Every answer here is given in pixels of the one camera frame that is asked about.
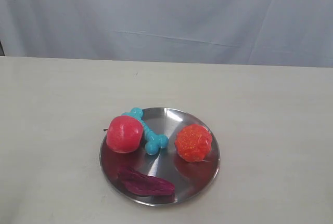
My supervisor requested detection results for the turquoise toy bone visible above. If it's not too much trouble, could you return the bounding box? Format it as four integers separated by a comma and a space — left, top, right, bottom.
122, 108, 169, 155

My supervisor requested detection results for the orange textured ball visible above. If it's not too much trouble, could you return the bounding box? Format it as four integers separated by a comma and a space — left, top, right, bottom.
174, 124, 213, 163

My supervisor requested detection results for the red apple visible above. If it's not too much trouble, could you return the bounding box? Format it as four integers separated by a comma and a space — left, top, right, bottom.
106, 115, 143, 154

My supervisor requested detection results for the round stainless steel plate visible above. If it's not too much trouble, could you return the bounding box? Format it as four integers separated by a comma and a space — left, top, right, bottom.
99, 107, 220, 207

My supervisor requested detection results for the purple sweet potato slice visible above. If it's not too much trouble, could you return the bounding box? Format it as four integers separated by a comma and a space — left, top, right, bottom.
118, 167, 175, 196

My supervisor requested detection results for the white backdrop cloth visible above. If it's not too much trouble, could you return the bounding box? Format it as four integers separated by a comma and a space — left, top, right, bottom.
1, 0, 332, 67

